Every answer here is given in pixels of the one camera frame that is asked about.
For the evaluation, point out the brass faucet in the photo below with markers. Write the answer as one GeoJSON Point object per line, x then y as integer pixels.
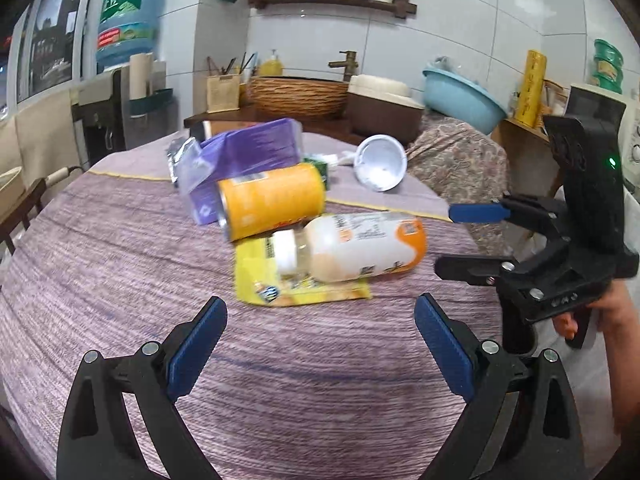
{"type": "Point", "coordinates": [350, 62]}

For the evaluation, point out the person's right forearm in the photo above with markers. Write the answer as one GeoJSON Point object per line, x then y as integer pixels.
{"type": "Point", "coordinates": [625, 375]}

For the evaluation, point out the yellow snack packet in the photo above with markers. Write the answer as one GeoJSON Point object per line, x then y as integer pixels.
{"type": "Point", "coordinates": [255, 275]}

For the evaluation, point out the teal plastic rack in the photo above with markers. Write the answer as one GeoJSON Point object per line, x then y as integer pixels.
{"type": "Point", "coordinates": [150, 102]}

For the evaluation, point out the grey water dispenser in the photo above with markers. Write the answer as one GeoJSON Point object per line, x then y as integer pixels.
{"type": "Point", "coordinates": [100, 125]}

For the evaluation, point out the window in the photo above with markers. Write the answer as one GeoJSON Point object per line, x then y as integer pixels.
{"type": "Point", "coordinates": [50, 45]}

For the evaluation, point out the orange drink can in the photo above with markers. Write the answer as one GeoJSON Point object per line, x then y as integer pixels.
{"type": "Point", "coordinates": [275, 200]}

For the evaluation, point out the white paper cup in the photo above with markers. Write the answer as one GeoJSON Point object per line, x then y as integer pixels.
{"type": "Point", "coordinates": [380, 160]}

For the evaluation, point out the light wooden side table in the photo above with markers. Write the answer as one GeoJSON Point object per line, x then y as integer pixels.
{"type": "Point", "coordinates": [520, 152]}

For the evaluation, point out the beige box with clear lid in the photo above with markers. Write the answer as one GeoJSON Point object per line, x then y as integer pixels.
{"type": "Point", "coordinates": [9, 190]}

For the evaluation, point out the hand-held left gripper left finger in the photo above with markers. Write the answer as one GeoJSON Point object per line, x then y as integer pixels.
{"type": "Point", "coordinates": [195, 350]}

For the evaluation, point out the beige paper roll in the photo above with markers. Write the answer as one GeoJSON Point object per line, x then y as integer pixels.
{"type": "Point", "coordinates": [140, 75]}

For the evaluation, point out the floral patterned cloth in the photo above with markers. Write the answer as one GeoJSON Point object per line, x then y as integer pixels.
{"type": "Point", "coordinates": [460, 165]}

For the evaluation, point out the dark wooden stool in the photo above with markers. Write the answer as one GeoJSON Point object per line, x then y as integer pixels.
{"type": "Point", "coordinates": [25, 205]}

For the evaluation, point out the clear plastic wrapper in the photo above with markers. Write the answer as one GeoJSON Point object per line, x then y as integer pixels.
{"type": "Point", "coordinates": [177, 157]}

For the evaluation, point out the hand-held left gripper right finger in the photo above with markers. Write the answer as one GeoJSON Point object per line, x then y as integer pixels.
{"type": "Point", "coordinates": [445, 350]}

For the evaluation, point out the yellow soap pump bottle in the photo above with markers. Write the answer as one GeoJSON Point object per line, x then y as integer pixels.
{"type": "Point", "coordinates": [271, 66]}

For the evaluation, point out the person's right hand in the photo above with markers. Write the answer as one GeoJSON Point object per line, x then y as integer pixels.
{"type": "Point", "coordinates": [617, 305]}

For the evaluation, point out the stack of green bowls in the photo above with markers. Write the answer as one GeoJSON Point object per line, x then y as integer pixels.
{"type": "Point", "coordinates": [607, 67]}

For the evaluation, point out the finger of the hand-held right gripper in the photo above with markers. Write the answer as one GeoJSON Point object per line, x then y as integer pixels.
{"type": "Point", "coordinates": [477, 212]}
{"type": "Point", "coordinates": [465, 267]}

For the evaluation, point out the person's white clothing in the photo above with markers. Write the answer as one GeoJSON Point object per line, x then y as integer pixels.
{"type": "Point", "coordinates": [592, 400]}

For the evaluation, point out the bunch of chopsticks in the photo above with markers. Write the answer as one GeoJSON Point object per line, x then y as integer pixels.
{"type": "Point", "coordinates": [231, 65]}

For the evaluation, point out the yellow wrap roll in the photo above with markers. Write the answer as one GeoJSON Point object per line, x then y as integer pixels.
{"type": "Point", "coordinates": [530, 90]}

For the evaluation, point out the purple plastic packet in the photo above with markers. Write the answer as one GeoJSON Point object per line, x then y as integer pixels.
{"type": "Point", "coordinates": [250, 150]}

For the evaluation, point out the woven basket basin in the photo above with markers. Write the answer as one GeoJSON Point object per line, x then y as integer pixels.
{"type": "Point", "coordinates": [300, 97]}

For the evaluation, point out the light blue plastic basin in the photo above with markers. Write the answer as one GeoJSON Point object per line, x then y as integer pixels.
{"type": "Point", "coordinates": [460, 97]}

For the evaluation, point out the green white drink carton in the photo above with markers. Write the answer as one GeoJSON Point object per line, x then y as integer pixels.
{"type": "Point", "coordinates": [320, 165]}

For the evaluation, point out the brown container with cream lid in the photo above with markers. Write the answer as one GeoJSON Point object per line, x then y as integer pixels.
{"type": "Point", "coordinates": [382, 115]}

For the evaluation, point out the blue water jug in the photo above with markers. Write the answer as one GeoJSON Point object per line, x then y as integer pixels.
{"type": "Point", "coordinates": [127, 15]}

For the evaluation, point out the beige cushioned bench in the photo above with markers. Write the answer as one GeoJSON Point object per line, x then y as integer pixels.
{"type": "Point", "coordinates": [40, 130]}

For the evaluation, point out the white orange plastic bottle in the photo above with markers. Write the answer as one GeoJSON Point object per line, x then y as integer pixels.
{"type": "Point", "coordinates": [360, 245]}

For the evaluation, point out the beige utensil holder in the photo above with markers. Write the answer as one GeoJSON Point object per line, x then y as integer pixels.
{"type": "Point", "coordinates": [222, 92]}

